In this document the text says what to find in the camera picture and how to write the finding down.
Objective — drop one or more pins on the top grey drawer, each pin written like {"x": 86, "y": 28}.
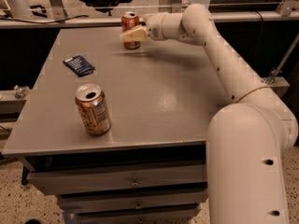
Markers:
{"x": 91, "y": 180}

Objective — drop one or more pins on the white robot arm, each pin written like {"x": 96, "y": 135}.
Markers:
{"x": 247, "y": 138}

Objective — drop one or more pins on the bottom grey drawer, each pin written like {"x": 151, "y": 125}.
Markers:
{"x": 139, "y": 216}

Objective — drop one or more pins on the small shiny crumpled object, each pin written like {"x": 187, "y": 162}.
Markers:
{"x": 21, "y": 92}

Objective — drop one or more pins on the white pipe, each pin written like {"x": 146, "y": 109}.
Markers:
{"x": 19, "y": 9}

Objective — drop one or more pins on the grey drawer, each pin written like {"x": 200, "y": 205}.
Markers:
{"x": 139, "y": 216}
{"x": 132, "y": 201}
{"x": 91, "y": 180}

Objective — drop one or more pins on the middle grey drawer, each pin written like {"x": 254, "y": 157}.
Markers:
{"x": 132, "y": 201}

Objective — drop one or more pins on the grey metal rail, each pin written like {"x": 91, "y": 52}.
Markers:
{"x": 86, "y": 21}

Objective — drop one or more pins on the orange soda can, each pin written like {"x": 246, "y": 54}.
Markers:
{"x": 92, "y": 107}

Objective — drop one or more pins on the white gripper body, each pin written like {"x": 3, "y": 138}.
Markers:
{"x": 153, "y": 26}

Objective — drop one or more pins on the dark blue snack packet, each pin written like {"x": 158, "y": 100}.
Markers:
{"x": 79, "y": 65}

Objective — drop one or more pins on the grey drawer cabinet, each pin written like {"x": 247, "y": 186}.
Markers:
{"x": 160, "y": 98}

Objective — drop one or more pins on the red coke can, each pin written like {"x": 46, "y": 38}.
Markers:
{"x": 128, "y": 21}

